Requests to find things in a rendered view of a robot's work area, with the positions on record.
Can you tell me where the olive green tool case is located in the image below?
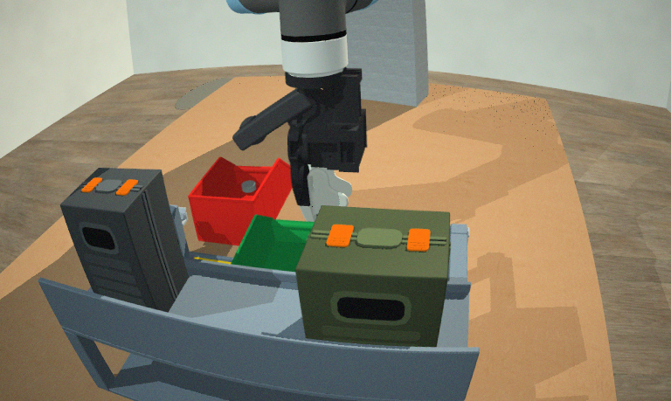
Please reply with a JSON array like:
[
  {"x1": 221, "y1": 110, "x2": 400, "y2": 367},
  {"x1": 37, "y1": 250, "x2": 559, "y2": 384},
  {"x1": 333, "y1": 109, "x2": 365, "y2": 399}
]
[{"x1": 295, "y1": 205, "x2": 451, "y2": 347}]

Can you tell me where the green bin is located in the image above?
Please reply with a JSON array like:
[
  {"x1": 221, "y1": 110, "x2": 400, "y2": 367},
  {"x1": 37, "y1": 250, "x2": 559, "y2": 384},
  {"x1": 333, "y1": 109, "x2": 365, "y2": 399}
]
[{"x1": 231, "y1": 215, "x2": 315, "y2": 272}]

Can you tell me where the red bin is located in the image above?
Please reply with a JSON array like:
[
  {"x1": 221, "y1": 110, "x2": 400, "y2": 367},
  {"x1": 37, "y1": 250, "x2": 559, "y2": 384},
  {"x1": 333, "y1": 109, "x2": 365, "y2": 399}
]
[{"x1": 188, "y1": 157, "x2": 292, "y2": 245}]

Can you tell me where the dark grey tool case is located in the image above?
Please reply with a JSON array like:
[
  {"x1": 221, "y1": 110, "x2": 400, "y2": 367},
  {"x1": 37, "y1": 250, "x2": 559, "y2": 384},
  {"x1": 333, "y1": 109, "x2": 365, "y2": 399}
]
[{"x1": 60, "y1": 168, "x2": 189, "y2": 312}]

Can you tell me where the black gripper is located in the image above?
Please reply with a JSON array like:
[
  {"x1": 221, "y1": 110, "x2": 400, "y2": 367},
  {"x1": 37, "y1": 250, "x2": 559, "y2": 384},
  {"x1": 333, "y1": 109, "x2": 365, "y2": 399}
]
[{"x1": 285, "y1": 67, "x2": 367, "y2": 222}]

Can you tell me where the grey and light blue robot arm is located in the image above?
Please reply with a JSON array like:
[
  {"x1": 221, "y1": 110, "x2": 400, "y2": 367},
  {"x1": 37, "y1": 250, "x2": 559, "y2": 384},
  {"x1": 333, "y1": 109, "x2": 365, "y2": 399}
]
[{"x1": 226, "y1": 0, "x2": 378, "y2": 150}]

